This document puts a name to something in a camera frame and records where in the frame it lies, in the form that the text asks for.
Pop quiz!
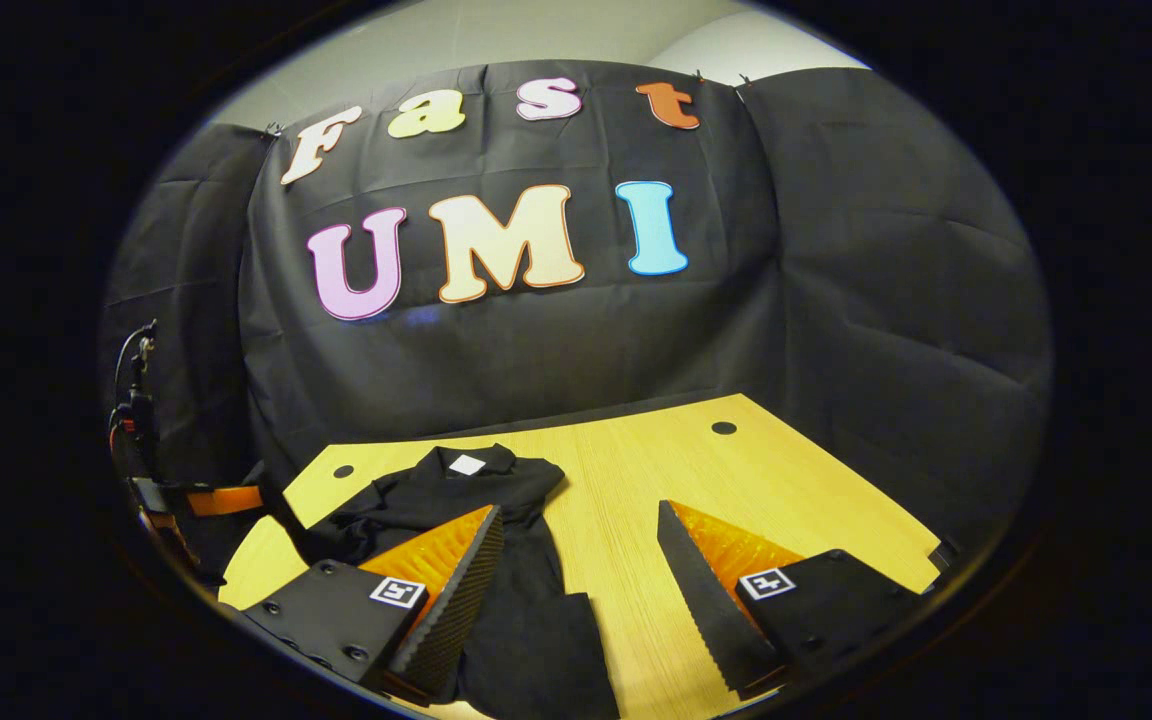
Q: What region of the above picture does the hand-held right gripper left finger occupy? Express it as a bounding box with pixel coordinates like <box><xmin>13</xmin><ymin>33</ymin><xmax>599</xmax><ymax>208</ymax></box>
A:
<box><xmin>236</xmin><ymin>503</ymin><xmax>505</xmax><ymax>701</ymax></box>

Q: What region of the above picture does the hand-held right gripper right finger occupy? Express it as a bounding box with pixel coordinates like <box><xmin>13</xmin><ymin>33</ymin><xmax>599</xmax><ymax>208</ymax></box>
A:
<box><xmin>656</xmin><ymin>498</ymin><xmax>937</xmax><ymax>699</ymax></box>

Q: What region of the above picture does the black coat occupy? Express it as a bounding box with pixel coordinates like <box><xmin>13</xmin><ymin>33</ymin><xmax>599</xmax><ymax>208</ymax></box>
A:
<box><xmin>186</xmin><ymin>443</ymin><xmax>622</xmax><ymax>720</ymax></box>

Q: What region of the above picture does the black backdrop cloth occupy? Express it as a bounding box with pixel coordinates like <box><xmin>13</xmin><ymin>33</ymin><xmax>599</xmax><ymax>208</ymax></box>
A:
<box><xmin>101</xmin><ymin>60</ymin><xmax>1052</xmax><ymax>561</ymax></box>

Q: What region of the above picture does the thin black cable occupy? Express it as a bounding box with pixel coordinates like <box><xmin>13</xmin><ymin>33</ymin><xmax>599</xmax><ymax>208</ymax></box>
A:
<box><xmin>112</xmin><ymin>318</ymin><xmax>159</xmax><ymax>406</ymax></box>

